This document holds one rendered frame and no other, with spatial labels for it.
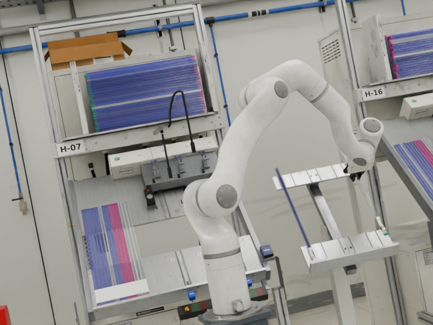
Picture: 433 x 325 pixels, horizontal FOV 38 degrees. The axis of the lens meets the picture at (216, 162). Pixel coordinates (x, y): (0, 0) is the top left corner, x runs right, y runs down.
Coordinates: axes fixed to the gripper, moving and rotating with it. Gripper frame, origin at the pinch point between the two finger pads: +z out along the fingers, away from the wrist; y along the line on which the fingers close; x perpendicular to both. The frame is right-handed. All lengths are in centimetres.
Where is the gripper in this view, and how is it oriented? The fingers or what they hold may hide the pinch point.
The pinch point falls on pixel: (356, 175)
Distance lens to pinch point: 252.2
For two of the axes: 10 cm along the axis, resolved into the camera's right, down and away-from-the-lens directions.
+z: 0.0, 5.7, 8.2
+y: -9.7, 1.9, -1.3
